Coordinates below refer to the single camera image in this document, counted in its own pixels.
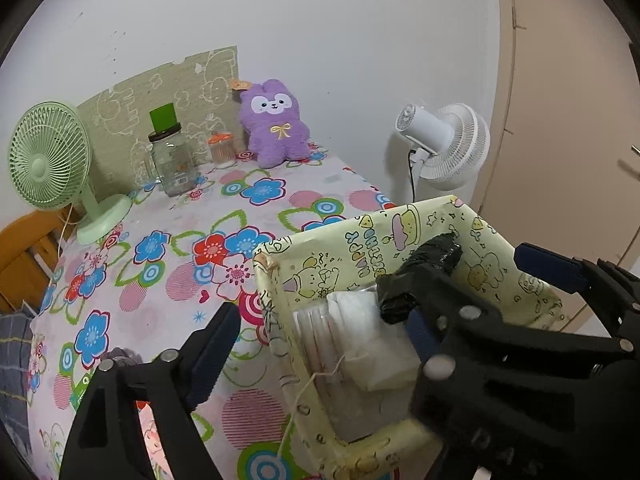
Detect white sock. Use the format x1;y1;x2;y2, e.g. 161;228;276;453
326;289;421;392

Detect clear plastic bag red stripes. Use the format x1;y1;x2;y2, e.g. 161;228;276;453
294;286;376;382

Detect black plastic bag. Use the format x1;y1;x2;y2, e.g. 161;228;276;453
375;233;462;325

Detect dark grey sock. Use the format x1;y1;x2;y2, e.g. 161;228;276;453
101;348;143;366

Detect yellow cartoon storage box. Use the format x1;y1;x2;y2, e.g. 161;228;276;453
254;196;563;479

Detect grey plaid pillow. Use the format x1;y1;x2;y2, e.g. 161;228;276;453
0;307;35;462

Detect white standing fan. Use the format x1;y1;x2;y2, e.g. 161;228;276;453
395;103;490;191

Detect floral tablecloth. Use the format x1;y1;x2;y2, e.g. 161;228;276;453
26;146;390;479

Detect purple plush bunny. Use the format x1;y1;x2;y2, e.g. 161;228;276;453
240;79;310;169

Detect cotton swab jar orange lid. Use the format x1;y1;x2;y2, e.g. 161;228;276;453
208;132;235;169

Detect glass mason jar mug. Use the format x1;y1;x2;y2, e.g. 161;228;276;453
144;124;198;197

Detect green desk fan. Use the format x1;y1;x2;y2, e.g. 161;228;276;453
8;101;131;245

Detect green patterned board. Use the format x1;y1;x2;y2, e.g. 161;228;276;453
77;45;248;201

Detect green cup on jar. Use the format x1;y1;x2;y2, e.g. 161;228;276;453
150;102;180;134

